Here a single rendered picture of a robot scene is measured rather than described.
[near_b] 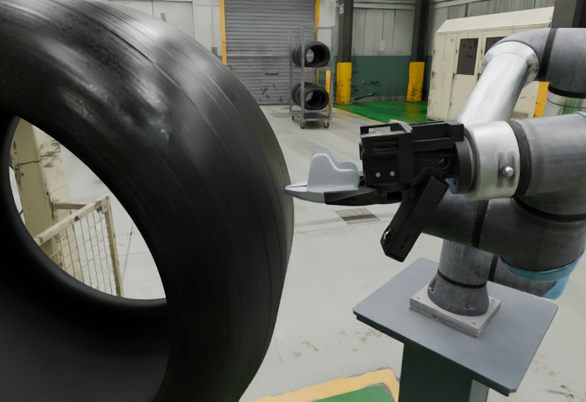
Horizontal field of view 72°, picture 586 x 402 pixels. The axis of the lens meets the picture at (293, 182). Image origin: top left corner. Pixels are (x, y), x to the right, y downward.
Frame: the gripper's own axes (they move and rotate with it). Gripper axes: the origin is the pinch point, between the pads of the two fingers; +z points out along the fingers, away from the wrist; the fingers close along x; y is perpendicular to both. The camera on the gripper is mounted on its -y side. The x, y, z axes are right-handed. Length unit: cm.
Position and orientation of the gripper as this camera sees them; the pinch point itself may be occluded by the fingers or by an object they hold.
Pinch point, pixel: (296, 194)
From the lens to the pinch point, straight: 50.5
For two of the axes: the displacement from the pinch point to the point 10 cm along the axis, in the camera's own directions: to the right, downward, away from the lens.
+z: -9.9, 0.9, 1.3
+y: -1.2, -9.5, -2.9
